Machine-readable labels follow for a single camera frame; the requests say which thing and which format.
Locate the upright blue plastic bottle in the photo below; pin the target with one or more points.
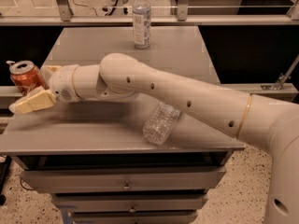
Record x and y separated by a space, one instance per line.
141 10

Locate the red coke can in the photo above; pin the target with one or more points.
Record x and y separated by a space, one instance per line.
26 76

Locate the metal railing frame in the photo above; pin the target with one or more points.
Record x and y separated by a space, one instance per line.
164 12

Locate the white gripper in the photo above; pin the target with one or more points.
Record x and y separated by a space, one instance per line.
62 82

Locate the clear lying water bottle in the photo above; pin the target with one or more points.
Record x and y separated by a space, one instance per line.
160 123

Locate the grey drawer cabinet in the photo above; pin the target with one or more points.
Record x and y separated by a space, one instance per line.
92 156

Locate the white pump sanitizer bottle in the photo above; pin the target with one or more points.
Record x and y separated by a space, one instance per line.
10 63

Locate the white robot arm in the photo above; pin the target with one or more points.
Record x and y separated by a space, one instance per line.
269 124

